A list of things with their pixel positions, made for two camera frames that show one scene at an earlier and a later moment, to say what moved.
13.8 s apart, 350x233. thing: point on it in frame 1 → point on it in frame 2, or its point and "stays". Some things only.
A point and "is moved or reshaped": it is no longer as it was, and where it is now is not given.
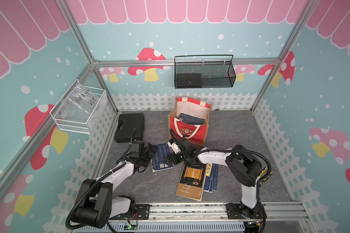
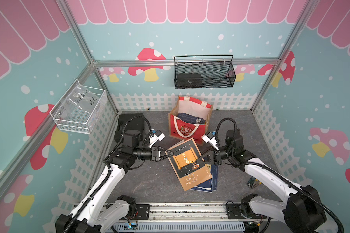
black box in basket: [188, 80] stays
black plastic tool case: [127, 123] stays
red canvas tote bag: [190, 119] stays
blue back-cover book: [162, 158] → [191, 119]
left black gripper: [150, 153] → [156, 152]
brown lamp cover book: [191, 182] is moved or reshaped
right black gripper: [172, 156] → [211, 156]
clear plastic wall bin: [79, 109] stays
